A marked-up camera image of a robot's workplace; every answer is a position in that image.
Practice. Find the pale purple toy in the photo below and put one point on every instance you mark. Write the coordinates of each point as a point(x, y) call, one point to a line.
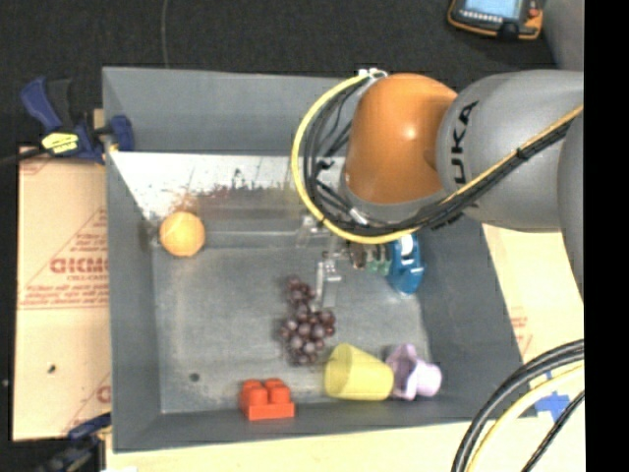
point(417, 376)

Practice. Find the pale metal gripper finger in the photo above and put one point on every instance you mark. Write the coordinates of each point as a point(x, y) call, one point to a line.
point(321, 283)
point(333, 290)

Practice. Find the yellow plastic cup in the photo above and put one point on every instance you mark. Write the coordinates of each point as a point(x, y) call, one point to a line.
point(359, 374)

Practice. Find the blue and white plastic tool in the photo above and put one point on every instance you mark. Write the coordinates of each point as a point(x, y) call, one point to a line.
point(405, 268)

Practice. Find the red toy building brick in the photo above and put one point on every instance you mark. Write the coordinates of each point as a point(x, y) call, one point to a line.
point(265, 401)

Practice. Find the orange fruit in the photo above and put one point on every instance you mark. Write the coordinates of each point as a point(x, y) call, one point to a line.
point(182, 234)

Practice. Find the brown cardboard board red print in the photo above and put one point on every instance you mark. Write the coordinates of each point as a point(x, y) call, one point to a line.
point(59, 342)

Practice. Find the grey metal bin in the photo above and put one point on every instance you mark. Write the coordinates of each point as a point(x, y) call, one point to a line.
point(226, 312)

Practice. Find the dark purple grape bunch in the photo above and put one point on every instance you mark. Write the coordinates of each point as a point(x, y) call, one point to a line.
point(303, 330)

